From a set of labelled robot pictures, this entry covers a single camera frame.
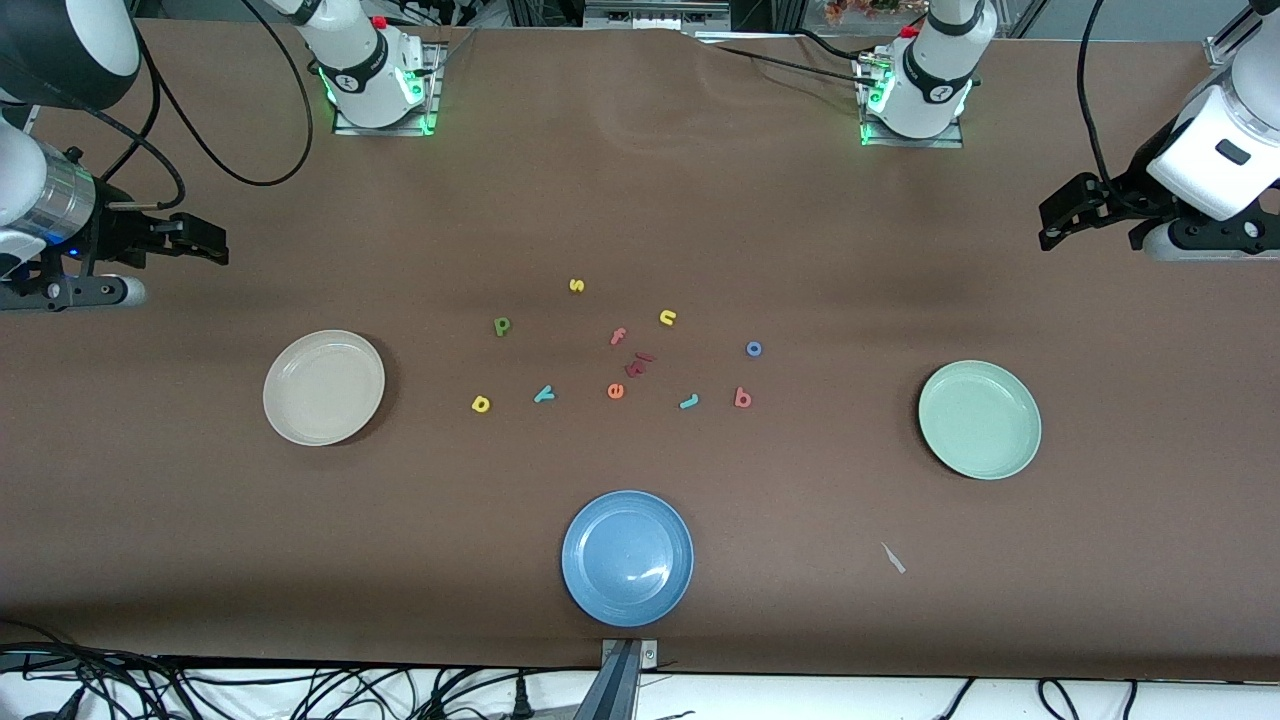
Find aluminium corner profile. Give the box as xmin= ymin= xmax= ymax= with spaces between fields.
xmin=1205 ymin=8 xmax=1251 ymax=63

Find beige plate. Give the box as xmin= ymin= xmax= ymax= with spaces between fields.
xmin=262 ymin=329 xmax=387 ymax=447

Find light green plate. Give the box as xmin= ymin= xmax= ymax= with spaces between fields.
xmin=918 ymin=360 xmax=1043 ymax=482

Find orange flowers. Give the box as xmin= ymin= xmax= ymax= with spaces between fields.
xmin=823 ymin=0 xmax=926 ymax=27

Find brown table cover sheet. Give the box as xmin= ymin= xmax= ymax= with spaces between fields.
xmin=0 ymin=18 xmax=1280 ymax=683

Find blue plate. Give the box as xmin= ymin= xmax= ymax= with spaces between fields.
xmin=561 ymin=489 xmax=695 ymax=629

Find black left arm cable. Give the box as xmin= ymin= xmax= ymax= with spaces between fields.
xmin=1076 ymin=0 xmax=1141 ymax=206

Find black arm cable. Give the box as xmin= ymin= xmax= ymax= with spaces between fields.
xmin=20 ymin=0 xmax=316 ymax=211
xmin=1076 ymin=0 xmax=1141 ymax=206

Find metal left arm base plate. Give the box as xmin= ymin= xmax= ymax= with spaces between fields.
xmin=860 ymin=55 xmax=966 ymax=150

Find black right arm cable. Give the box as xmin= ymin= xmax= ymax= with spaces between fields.
xmin=20 ymin=0 xmax=316 ymax=211

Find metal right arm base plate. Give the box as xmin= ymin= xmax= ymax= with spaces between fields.
xmin=332 ymin=40 xmax=442 ymax=137

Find black cable on table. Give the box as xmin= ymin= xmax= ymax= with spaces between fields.
xmin=700 ymin=42 xmax=873 ymax=86
xmin=795 ymin=28 xmax=871 ymax=63

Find silver aluminium frame bar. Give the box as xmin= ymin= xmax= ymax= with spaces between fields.
xmin=583 ymin=0 xmax=733 ymax=33

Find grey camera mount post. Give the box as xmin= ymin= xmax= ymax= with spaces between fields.
xmin=573 ymin=638 xmax=661 ymax=720

